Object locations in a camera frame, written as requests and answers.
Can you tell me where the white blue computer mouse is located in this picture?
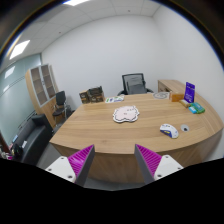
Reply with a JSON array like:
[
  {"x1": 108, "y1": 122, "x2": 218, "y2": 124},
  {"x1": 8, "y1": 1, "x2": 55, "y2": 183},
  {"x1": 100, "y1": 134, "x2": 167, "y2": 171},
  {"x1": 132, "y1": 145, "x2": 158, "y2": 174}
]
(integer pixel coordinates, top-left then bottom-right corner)
[{"x1": 160, "y1": 124, "x2": 179, "y2": 139}]

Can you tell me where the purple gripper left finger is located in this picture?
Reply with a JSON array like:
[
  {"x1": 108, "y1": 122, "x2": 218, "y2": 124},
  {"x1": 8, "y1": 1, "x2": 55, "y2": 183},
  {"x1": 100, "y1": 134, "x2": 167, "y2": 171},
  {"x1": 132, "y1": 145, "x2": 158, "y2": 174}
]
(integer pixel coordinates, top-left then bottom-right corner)
[{"x1": 68, "y1": 145, "x2": 95, "y2": 186}]

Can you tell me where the wooden office desk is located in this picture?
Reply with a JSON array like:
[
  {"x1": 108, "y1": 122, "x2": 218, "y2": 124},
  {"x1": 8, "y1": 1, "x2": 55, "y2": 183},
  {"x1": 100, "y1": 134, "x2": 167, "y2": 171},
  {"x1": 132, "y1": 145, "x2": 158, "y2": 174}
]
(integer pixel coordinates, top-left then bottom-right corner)
[{"x1": 51, "y1": 94, "x2": 224, "y2": 183}]

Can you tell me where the round patterned coaster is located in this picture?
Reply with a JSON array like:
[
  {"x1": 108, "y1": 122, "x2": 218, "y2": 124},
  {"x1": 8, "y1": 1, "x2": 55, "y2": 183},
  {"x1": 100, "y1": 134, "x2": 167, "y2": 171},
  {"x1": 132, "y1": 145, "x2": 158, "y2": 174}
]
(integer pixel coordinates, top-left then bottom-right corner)
[{"x1": 153, "y1": 92, "x2": 170, "y2": 99}]

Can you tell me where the flat printed booklet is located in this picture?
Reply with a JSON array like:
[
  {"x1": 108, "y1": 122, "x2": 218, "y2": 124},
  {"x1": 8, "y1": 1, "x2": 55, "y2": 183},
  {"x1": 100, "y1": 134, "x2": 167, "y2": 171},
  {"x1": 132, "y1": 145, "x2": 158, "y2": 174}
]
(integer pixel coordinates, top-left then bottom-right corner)
[{"x1": 105, "y1": 96, "x2": 124, "y2": 103}]

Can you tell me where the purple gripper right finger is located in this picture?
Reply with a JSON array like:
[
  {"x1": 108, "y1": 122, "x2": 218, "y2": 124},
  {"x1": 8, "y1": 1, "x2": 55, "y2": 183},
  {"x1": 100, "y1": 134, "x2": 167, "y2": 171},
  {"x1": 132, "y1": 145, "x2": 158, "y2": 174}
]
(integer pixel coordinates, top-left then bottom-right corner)
[{"x1": 134, "y1": 144, "x2": 162, "y2": 184}]

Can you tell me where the desk cable grommet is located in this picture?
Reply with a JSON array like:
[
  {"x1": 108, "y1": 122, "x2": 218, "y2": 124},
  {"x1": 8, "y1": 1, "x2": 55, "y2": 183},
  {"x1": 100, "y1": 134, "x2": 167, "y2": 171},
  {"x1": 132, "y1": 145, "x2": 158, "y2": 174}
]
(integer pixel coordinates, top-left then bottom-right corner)
[{"x1": 181, "y1": 124, "x2": 190, "y2": 132}]

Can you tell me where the black leather sofa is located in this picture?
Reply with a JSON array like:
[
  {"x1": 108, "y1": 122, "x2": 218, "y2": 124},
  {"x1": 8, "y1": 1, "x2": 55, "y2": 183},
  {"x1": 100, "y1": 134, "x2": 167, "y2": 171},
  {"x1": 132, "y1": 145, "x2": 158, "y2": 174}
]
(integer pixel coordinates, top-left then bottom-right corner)
[{"x1": 12, "y1": 114, "x2": 53, "y2": 165}]

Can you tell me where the small brown box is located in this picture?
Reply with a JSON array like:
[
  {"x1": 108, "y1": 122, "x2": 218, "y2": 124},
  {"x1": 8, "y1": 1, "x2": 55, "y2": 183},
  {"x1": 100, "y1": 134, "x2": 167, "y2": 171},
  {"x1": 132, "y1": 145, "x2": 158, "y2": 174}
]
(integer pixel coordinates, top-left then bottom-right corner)
[{"x1": 79, "y1": 91, "x2": 90, "y2": 104}]

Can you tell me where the wooden bookshelf cabinet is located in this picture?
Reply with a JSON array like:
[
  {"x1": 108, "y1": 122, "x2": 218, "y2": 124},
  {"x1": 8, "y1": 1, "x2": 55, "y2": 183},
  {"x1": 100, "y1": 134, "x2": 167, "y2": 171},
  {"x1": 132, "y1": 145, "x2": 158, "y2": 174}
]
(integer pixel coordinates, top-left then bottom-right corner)
[{"x1": 25, "y1": 64, "x2": 56, "y2": 127}]

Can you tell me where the black visitor chair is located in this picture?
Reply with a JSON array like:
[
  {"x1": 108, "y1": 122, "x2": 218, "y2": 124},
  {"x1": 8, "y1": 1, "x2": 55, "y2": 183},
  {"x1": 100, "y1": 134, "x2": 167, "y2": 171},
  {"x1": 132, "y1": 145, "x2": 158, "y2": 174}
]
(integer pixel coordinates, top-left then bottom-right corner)
[{"x1": 53, "y1": 91, "x2": 71, "y2": 118}]

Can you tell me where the ceiling light panel front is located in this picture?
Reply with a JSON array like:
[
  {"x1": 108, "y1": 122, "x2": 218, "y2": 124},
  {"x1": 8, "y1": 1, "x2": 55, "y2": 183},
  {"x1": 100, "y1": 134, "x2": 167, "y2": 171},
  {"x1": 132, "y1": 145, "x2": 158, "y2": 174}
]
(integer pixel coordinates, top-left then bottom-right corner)
[{"x1": 63, "y1": 0, "x2": 89, "y2": 6}]

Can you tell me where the cloud-shaped white mouse pad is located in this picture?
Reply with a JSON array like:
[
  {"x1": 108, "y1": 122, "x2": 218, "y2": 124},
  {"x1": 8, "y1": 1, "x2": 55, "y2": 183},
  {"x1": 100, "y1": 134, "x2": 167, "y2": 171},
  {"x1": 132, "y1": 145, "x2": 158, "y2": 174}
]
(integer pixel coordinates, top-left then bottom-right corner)
[{"x1": 113, "y1": 106, "x2": 139, "y2": 123}]

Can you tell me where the ceiling light panel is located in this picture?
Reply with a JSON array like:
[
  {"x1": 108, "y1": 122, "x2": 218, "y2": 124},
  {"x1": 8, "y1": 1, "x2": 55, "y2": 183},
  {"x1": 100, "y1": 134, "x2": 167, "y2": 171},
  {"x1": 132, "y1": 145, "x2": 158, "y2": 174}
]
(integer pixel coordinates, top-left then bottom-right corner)
[
  {"x1": 9, "y1": 40, "x2": 30, "y2": 60},
  {"x1": 63, "y1": 0, "x2": 89, "y2": 6}
]

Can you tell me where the wooden side cabinet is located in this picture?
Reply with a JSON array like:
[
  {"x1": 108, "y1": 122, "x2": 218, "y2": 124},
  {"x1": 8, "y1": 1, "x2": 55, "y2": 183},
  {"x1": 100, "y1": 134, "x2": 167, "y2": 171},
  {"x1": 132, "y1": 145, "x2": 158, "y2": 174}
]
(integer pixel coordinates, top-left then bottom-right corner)
[{"x1": 158, "y1": 80, "x2": 185, "y2": 93}]

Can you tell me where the brown tissue box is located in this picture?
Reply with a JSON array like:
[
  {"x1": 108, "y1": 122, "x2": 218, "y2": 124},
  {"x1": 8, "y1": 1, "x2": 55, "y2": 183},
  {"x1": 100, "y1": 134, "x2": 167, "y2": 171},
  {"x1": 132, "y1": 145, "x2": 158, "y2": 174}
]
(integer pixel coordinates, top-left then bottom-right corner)
[{"x1": 169, "y1": 92, "x2": 184, "y2": 102}]

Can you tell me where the black mesh office chair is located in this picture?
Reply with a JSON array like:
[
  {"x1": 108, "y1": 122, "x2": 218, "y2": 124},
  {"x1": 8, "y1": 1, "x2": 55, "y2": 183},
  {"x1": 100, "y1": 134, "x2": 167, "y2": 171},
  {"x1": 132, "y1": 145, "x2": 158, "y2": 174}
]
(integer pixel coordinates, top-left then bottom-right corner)
[{"x1": 119, "y1": 73, "x2": 152, "y2": 95}]

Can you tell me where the purple acrylic sign stand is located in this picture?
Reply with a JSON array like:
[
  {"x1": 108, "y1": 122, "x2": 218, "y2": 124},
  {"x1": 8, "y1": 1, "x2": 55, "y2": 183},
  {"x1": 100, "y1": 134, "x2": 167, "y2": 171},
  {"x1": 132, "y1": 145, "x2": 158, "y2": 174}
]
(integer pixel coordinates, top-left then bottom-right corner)
[{"x1": 184, "y1": 82, "x2": 195, "y2": 103}]

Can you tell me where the green blue small box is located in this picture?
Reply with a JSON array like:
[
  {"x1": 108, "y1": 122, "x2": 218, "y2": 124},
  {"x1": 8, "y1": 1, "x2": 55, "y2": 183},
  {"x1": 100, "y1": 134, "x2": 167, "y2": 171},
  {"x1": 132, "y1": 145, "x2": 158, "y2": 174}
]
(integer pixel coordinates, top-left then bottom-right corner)
[{"x1": 189, "y1": 102, "x2": 205, "y2": 114}]

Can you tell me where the dark box on desk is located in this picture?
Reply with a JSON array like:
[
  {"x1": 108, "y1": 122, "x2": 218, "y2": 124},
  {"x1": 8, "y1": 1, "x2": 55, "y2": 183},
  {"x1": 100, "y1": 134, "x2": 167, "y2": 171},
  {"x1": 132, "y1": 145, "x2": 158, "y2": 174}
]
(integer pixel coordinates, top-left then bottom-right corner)
[{"x1": 88, "y1": 86, "x2": 104, "y2": 103}]

